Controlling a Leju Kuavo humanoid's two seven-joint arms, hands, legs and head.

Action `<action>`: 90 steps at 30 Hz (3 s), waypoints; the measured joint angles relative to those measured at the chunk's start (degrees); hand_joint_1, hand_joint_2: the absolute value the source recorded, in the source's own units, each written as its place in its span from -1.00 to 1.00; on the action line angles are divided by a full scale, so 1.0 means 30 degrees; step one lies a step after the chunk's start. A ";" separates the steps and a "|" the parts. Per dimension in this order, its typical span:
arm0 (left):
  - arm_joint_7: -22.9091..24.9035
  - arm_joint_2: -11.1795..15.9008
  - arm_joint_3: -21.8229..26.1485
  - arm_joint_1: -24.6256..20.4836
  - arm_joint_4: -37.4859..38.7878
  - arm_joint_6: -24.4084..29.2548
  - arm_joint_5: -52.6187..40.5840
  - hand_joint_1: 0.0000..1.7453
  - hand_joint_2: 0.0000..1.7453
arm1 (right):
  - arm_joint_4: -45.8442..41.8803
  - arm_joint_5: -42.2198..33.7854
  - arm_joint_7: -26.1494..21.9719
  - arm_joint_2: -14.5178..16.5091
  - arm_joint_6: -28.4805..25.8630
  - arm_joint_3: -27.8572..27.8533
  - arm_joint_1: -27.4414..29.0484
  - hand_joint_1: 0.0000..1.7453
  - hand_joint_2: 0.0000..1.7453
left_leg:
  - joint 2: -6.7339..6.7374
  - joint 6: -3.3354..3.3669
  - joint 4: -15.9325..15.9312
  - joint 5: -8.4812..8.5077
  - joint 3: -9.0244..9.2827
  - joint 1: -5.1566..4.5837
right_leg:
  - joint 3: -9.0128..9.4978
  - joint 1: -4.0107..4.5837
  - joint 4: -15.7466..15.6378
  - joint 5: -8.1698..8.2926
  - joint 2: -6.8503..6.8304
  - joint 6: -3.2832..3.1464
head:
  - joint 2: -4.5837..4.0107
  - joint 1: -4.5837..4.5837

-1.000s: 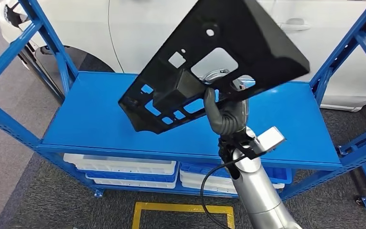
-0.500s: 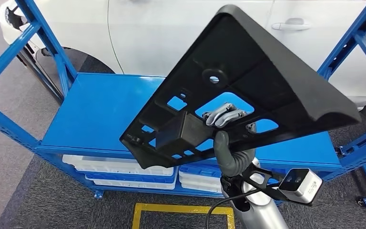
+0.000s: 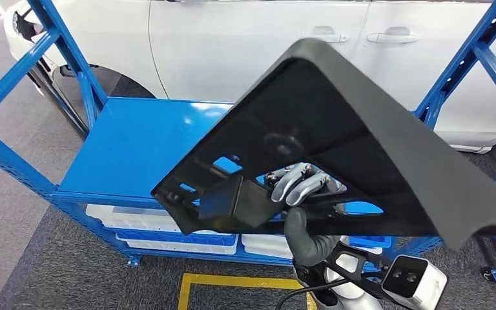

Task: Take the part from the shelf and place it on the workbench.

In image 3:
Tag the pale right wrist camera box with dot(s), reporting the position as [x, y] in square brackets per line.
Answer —
[423, 291]

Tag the white car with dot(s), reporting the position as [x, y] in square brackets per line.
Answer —
[231, 43]

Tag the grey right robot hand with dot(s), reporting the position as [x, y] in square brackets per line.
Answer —
[308, 244]

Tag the storage bin with blue lid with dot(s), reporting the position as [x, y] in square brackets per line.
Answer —
[179, 241]

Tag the black plastic car trim part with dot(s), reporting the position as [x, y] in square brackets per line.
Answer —
[316, 107]

